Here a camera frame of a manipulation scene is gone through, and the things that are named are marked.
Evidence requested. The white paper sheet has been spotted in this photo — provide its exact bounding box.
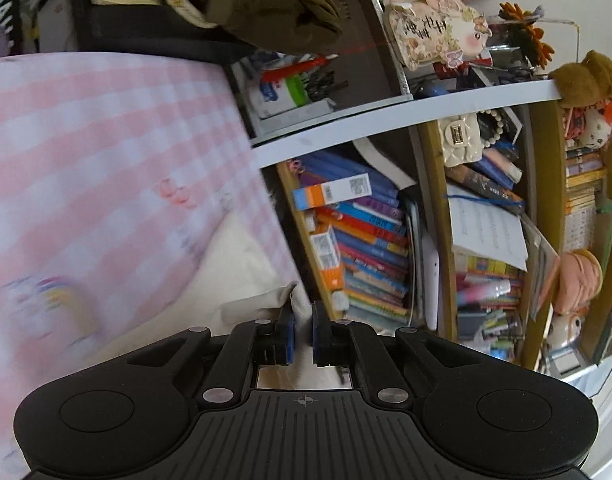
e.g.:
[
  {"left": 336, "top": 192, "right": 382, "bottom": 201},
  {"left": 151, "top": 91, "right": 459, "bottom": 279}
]
[{"left": 447, "top": 195, "right": 530, "bottom": 272}]

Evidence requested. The stack of yellow books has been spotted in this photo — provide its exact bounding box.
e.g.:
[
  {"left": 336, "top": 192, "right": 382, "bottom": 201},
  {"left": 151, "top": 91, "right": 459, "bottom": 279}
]
[{"left": 564, "top": 145, "right": 607, "bottom": 257}]

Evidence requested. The black bag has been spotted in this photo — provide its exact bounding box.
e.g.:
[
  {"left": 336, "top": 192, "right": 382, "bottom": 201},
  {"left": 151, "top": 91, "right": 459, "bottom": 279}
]
[{"left": 68, "top": 0, "right": 257, "bottom": 65}]

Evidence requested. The white orange fox plush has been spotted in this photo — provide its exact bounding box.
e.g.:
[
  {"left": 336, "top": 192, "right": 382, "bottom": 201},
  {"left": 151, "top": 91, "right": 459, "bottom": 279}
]
[{"left": 566, "top": 104, "right": 612, "bottom": 147}]

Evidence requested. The pearl bracelet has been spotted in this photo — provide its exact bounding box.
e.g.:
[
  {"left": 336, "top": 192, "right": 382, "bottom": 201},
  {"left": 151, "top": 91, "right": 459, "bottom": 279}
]
[{"left": 478, "top": 109, "right": 505, "bottom": 147}]

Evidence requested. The brown teddy bear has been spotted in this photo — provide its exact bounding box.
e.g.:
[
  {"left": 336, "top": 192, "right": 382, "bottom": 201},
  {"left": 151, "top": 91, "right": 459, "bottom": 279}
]
[{"left": 548, "top": 50, "right": 612, "bottom": 108}]

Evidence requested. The orange white blue box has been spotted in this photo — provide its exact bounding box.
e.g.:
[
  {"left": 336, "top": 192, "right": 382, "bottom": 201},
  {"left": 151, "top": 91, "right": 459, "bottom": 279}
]
[{"left": 292, "top": 174, "right": 373, "bottom": 211}]

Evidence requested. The olive jacket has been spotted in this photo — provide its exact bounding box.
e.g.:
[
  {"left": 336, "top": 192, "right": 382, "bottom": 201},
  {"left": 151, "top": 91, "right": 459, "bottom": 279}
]
[{"left": 176, "top": 0, "right": 344, "bottom": 53}]

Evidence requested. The white bottle green cap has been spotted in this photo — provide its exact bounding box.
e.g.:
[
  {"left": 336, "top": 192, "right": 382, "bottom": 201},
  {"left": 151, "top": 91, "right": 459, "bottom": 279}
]
[{"left": 250, "top": 72, "right": 307, "bottom": 120}]

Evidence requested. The row of colourful books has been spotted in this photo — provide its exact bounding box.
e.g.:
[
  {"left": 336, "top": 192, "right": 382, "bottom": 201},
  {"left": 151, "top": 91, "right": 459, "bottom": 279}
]
[{"left": 286, "top": 150, "right": 419, "bottom": 328}]

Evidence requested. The cream quilted purse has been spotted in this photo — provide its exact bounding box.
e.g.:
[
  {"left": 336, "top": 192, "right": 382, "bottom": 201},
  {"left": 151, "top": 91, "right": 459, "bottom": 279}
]
[{"left": 437, "top": 112, "right": 485, "bottom": 168}]

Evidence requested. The red pen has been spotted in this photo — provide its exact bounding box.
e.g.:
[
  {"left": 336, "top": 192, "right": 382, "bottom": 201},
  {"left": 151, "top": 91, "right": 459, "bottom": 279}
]
[{"left": 261, "top": 55, "right": 333, "bottom": 83}]

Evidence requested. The pink checked table mat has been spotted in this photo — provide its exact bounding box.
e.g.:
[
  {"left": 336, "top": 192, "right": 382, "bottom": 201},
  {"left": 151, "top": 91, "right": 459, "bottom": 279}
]
[{"left": 0, "top": 52, "right": 301, "bottom": 480}]

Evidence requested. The orange plush doll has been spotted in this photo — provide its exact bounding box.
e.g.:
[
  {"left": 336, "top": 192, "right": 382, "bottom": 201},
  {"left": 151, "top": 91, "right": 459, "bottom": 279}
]
[{"left": 554, "top": 249, "right": 605, "bottom": 322}]

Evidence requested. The orange artificial flower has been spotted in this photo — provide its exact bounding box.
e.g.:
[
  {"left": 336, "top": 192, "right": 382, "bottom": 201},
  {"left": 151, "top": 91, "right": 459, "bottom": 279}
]
[{"left": 500, "top": 2, "right": 555, "bottom": 67}]

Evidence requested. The cream t-shirt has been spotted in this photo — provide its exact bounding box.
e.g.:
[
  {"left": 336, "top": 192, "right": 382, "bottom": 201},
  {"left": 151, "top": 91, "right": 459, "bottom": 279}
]
[{"left": 86, "top": 210, "right": 314, "bottom": 391}]

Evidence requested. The orange white script box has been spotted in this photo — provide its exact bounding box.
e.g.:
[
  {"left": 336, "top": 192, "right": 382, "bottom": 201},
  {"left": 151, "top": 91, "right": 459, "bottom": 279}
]
[{"left": 310, "top": 227, "right": 347, "bottom": 311}]

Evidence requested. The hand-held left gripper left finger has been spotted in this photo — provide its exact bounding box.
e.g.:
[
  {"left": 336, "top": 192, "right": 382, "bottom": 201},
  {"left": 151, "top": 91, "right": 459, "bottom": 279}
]
[{"left": 128, "top": 305, "right": 295, "bottom": 408}]

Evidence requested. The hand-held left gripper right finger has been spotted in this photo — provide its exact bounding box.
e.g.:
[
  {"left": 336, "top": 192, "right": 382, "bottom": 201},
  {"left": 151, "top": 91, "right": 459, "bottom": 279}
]
[{"left": 312, "top": 302, "right": 479, "bottom": 407}]

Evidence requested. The white flat slab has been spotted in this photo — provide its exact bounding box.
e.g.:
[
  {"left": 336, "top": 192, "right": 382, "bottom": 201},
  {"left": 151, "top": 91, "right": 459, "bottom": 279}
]
[{"left": 420, "top": 247, "right": 443, "bottom": 332}]

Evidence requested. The pink pig plush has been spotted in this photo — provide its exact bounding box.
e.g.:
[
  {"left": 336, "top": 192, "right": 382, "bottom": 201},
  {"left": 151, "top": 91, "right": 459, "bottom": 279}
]
[{"left": 385, "top": 0, "right": 492, "bottom": 72}]

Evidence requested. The pink tube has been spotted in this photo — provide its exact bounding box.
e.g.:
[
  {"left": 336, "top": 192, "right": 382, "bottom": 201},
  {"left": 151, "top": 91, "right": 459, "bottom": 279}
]
[{"left": 457, "top": 280, "right": 512, "bottom": 307}]

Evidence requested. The wooden bookshelf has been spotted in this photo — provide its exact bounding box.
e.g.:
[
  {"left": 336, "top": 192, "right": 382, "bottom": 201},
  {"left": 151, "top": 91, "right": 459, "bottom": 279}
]
[{"left": 226, "top": 0, "right": 612, "bottom": 376}]

